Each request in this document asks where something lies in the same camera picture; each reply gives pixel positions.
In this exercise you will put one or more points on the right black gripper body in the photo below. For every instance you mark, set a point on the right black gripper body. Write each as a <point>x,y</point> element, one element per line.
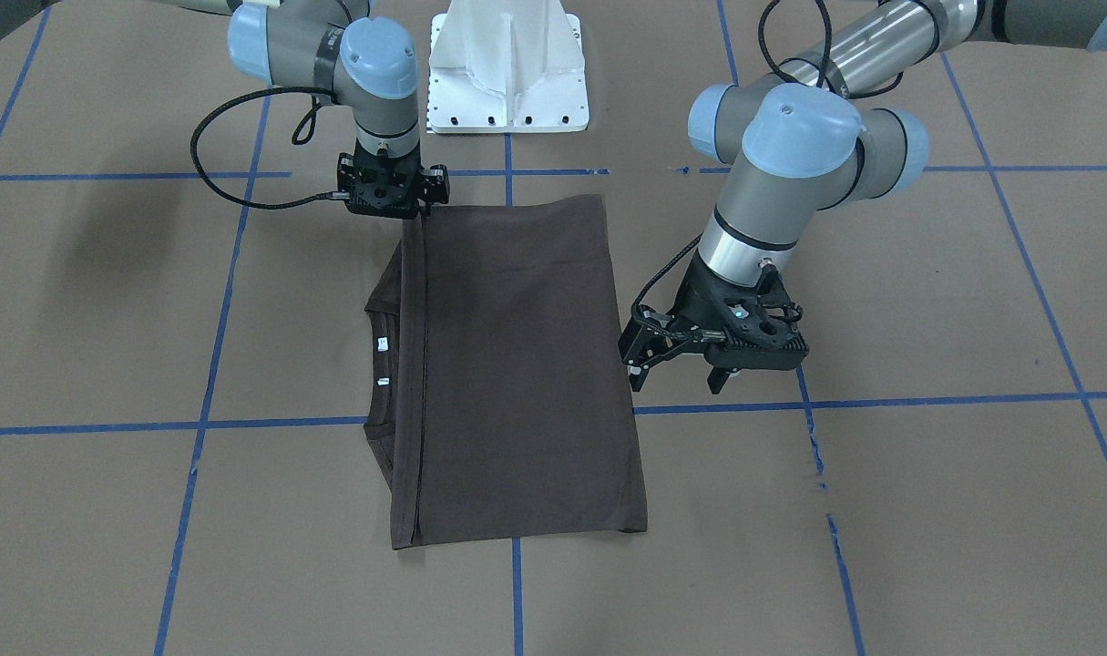
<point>438,180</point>

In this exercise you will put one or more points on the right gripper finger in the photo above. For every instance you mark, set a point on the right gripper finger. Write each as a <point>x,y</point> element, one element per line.
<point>434,188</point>

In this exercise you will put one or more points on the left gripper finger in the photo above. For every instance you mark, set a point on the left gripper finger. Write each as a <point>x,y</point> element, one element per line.
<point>649,339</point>
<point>720,374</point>

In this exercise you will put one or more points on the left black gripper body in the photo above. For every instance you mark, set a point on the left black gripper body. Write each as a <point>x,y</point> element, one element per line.
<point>691,302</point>

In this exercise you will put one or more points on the dark brown t-shirt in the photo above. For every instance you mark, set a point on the dark brown t-shirt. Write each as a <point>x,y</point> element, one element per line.
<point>501,408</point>

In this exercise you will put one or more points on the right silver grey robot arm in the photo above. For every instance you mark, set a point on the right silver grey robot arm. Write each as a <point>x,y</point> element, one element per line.
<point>341,55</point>

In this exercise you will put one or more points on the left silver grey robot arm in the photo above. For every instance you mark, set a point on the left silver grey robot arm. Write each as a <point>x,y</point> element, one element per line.
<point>796,144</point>

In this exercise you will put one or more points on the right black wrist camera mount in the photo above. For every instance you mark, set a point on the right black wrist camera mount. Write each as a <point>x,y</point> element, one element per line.
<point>345,178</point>

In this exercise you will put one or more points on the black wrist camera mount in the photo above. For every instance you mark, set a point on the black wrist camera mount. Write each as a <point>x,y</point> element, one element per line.
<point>345,178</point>
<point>760,333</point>

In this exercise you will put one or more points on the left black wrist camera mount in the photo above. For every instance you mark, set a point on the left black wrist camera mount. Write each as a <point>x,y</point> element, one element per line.
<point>760,333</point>

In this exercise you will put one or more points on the white metal camera stand base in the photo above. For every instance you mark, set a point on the white metal camera stand base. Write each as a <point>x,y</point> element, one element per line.
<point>506,67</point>

